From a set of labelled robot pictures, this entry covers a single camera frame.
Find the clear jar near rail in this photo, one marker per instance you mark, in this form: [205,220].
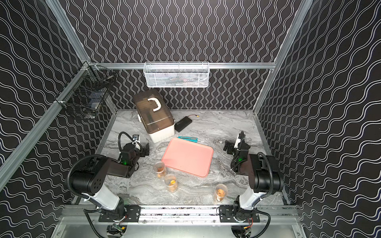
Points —
[220,192]

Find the teal utility knife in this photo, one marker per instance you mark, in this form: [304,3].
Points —
[192,139]

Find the clear jar yellow cookies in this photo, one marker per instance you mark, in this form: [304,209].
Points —
[171,183]

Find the clear jar dark cookies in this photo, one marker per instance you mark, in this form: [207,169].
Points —
[160,169]

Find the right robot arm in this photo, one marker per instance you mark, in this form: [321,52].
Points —
[264,178]

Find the pink plastic tray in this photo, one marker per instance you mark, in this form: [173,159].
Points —
[189,157]

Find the white mesh wall basket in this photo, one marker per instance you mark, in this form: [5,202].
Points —
[164,74]

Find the white box brown lid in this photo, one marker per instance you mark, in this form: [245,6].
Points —
[155,115]

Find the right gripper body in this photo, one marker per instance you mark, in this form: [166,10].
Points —
[235,159]

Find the black wire wall basket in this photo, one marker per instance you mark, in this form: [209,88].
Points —
[88,97]

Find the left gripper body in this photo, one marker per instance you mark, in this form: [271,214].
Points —
[143,149]

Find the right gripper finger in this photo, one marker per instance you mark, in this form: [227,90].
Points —
[241,136]
[229,147]

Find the black battery pack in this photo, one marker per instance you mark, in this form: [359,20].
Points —
[182,124]

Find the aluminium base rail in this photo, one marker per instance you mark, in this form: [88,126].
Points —
[201,215]

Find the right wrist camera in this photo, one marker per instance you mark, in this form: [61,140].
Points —
[238,140]

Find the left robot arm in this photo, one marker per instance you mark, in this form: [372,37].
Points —
[86,177]

